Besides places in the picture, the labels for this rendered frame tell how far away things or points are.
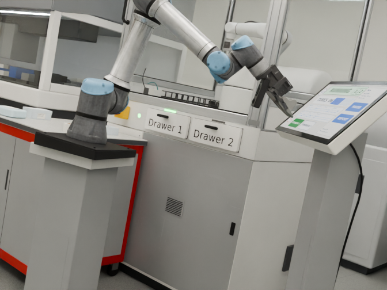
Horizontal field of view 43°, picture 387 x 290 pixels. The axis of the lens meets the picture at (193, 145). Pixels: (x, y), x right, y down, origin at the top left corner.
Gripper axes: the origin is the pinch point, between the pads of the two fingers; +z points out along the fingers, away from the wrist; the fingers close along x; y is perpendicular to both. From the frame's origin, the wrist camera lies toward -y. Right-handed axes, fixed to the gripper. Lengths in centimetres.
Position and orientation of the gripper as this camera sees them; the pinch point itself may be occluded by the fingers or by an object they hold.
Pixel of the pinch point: (289, 116)
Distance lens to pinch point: 194.9
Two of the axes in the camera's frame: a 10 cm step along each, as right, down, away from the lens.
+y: 7.7, -6.4, 0.4
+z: 6.2, 7.6, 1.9
